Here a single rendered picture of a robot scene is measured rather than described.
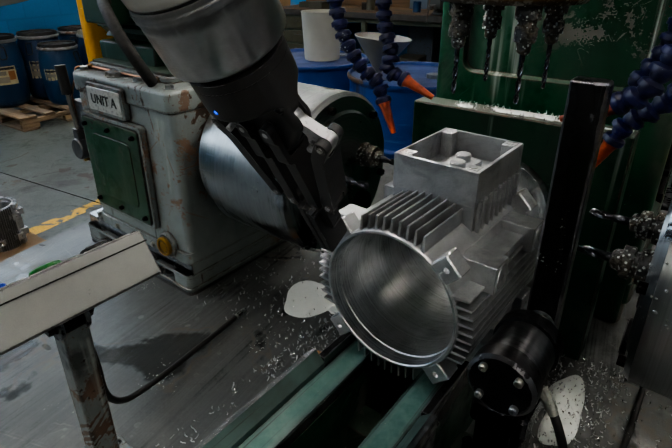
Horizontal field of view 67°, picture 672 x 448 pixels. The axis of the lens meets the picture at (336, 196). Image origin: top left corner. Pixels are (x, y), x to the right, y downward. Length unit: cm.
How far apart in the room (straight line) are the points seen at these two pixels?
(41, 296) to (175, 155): 38
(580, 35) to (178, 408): 75
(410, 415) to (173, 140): 53
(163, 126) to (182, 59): 51
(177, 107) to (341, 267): 38
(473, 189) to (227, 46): 30
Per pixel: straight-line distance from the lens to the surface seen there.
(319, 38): 270
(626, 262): 58
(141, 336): 89
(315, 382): 59
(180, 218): 89
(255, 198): 74
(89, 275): 54
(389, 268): 67
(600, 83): 46
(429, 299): 68
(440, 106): 78
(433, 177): 55
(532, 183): 74
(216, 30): 33
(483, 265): 51
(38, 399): 84
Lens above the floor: 134
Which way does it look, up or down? 25 degrees down
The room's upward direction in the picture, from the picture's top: straight up
